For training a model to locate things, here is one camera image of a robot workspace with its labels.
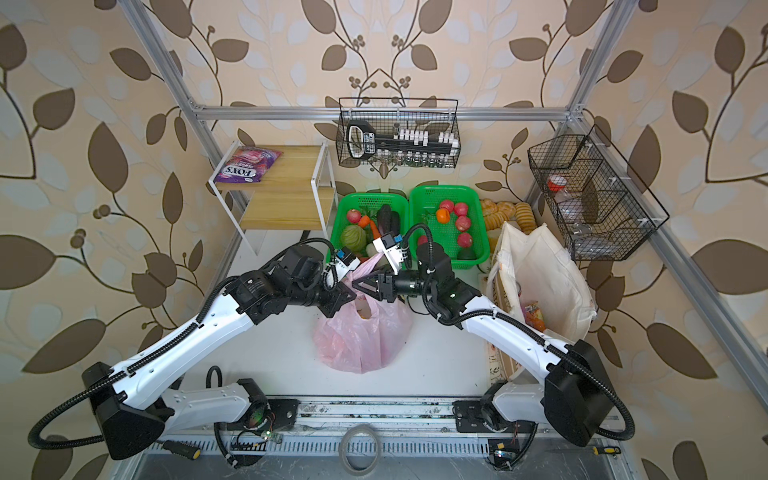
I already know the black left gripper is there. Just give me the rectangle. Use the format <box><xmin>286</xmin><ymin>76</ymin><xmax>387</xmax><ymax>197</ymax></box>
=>
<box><xmin>287</xmin><ymin>267</ymin><xmax>361</xmax><ymax>316</ymax></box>

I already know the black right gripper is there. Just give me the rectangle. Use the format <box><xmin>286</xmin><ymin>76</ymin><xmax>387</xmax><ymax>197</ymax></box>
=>
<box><xmin>354</xmin><ymin>263</ymin><xmax>437</xmax><ymax>304</ymax></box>

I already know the pink plastic bag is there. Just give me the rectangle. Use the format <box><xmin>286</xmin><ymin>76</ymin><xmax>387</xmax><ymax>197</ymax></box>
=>
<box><xmin>313</xmin><ymin>290</ymin><xmax>413</xmax><ymax>374</ymax></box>

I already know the cream canvas tote bag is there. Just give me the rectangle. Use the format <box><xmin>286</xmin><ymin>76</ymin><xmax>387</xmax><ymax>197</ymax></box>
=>
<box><xmin>480</xmin><ymin>222</ymin><xmax>597</xmax><ymax>344</ymax></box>

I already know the purple Fox's candy bag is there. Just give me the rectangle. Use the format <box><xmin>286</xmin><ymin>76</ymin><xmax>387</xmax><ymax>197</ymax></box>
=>
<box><xmin>214</xmin><ymin>147</ymin><xmax>283</xmax><ymax>184</ymax></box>

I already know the orange Fox's candy bag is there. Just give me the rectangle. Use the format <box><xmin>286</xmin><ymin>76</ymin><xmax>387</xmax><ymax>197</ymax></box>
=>
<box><xmin>522</xmin><ymin>302</ymin><xmax>546</xmax><ymax>332</ymax></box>

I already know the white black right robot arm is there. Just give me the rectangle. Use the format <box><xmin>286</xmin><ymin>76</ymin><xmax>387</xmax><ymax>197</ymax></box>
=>
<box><xmin>351</xmin><ymin>223</ymin><xmax>636</xmax><ymax>446</ymax></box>

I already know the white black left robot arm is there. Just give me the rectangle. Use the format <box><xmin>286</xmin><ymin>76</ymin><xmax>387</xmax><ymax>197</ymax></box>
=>
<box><xmin>28</xmin><ymin>238</ymin><xmax>360</xmax><ymax>460</ymax></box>

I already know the green cabbage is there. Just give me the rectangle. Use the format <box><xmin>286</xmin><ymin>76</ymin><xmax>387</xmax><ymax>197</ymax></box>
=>
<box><xmin>340</xmin><ymin>224</ymin><xmax>368</xmax><ymax>253</ymax></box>

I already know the orange carrot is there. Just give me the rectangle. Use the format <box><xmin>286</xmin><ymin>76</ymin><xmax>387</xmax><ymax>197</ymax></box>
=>
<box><xmin>358</xmin><ymin>215</ymin><xmax>381</xmax><ymax>239</ymax></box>

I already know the dark purple eggplant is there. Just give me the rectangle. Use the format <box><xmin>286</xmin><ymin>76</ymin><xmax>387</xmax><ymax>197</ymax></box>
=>
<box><xmin>377</xmin><ymin>204</ymin><xmax>401</xmax><ymax>237</ymax></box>

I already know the left green plastic basket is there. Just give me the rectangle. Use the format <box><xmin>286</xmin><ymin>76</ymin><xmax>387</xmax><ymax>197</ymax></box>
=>
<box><xmin>331</xmin><ymin>193</ymin><xmax>411</xmax><ymax>257</ymax></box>

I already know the green plastic basket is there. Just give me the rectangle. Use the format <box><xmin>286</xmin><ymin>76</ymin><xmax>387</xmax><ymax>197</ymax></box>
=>
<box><xmin>331</xmin><ymin>193</ymin><xmax>411</xmax><ymax>257</ymax></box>
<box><xmin>409</xmin><ymin>185</ymin><xmax>490</xmax><ymax>270</ymax></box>

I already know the dark green avocado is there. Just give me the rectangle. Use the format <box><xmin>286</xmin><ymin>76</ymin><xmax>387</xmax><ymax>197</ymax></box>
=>
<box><xmin>457</xmin><ymin>248</ymin><xmax>477</xmax><ymax>261</ymax></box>

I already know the orange fruit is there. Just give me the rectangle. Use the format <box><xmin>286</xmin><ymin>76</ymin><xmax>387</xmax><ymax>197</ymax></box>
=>
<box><xmin>435</xmin><ymin>208</ymin><xmax>451</xmax><ymax>224</ymax></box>

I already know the red apple lower right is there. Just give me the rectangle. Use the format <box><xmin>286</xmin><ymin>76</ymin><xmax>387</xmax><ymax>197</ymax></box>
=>
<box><xmin>457</xmin><ymin>232</ymin><xmax>473</xmax><ymax>249</ymax></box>

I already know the red apple middle right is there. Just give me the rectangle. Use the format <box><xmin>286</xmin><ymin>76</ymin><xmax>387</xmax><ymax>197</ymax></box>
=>
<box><xmin>455</xmin><ymin>215</ymin><xmax>472</xmax><ymax>232</ymax></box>

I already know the right green plastic basket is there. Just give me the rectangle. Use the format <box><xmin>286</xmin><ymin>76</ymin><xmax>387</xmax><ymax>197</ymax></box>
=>
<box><xmin>409</xmin><ymin>185</ymin><xmax>490</xmax><ymax>270</ymax></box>

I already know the red apple back left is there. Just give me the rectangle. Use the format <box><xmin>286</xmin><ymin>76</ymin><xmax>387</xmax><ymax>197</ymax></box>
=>
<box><xmin>439</xmin><ymin>200</ymin><xmax>455</xmax><ymax>213</ymax></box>

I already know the white wooden two-tier shelf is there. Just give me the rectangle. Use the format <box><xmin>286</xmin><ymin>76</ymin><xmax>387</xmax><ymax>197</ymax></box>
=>
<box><xmin>207</xmin><ymin>141</ymin><xmax>339</xmax><ymax>254</ymax></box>

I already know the red apple back right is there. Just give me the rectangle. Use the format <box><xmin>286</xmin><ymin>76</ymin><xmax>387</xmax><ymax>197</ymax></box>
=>
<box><xmin>454</xmin><ymin>202</ymin><xmax>469</xmax><ymax>218</ymax></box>

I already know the roll of clear tape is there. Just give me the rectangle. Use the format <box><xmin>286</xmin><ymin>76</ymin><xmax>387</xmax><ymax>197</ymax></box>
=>
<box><xmin>337</xmin><ymin>424</ymin><xmax>383</xmax><ymax>478</ymax></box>

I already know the tray of bread rolls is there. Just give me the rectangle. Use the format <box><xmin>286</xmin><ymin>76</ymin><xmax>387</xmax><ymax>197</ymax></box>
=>
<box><xmin>481</xmin><ymin>199</ymin><xmax>537</xmax><ymax>238</ymax></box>

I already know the black yellow screwdriver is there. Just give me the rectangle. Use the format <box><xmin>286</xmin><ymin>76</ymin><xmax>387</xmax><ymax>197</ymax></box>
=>
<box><xmin>161</xmin><ymin>440</ymin><xmax>201</xmax><ymax>460</ymax></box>

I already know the red capped plastic bottle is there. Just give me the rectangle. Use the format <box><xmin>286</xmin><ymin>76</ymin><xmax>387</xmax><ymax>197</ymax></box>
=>
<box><xmin>547</xmin><ymin>174</ymin><xmax>572</xmax><ymax>203</ymax></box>

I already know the small yellow screwdriver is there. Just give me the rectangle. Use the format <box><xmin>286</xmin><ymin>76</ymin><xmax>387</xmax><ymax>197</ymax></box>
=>
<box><xmin>592</xmin><ymin>446</ymin><xmax>622</xmax><ymax>457</ymax></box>

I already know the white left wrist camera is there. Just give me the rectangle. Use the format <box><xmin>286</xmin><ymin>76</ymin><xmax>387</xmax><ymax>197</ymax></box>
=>
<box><xmin>332</xmin><ymin>247</ymin><xmax>361</xmax><ymax>281</ymax></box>

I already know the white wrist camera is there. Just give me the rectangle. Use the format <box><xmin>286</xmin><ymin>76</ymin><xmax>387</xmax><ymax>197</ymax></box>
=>
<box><xmin>373</xmin><ymin>233</ymin><xmax>405</xmax><ymax>274</ymax></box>
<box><xmin>332</xmin><ymin>247</ymin><xmax>361</xmax><ymax>281</ymax></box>

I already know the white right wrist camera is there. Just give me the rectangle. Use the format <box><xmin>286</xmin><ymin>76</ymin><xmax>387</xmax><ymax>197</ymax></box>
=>
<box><xmin>373</xmin><ymin>233</ymin><xmax>405</xmax><ymax>274</ymax></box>

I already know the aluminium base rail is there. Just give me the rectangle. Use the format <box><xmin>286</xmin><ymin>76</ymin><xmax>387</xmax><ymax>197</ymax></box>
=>
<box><xmin>107</xmin><ymin>395</ymin><xmax>643</xmax><ymax>480</ymax></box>

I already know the black wire basket back wall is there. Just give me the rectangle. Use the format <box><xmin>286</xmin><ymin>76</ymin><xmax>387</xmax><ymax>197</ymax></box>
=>
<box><xmin>335</xmin><ymin>95</ymin><xmax>462</xmax><ymax>171</ymax></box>

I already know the black wire basket wall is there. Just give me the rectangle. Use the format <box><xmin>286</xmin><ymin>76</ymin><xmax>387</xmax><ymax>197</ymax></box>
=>
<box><xmin>335</xmin><ymin>95</ymin><xmax>462</xmax><ymax>171</ymax></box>
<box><xmin>527</xmin><ymin>125</ymin><xmax>670</xmax><ymax>261</ymax></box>

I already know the black wire basket right wall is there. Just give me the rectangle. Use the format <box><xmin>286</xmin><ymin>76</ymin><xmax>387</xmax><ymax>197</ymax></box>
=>
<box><xmin>527</xmin><ymin>125</ymin><xmax>670</xmax><ymax>261</ymax></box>

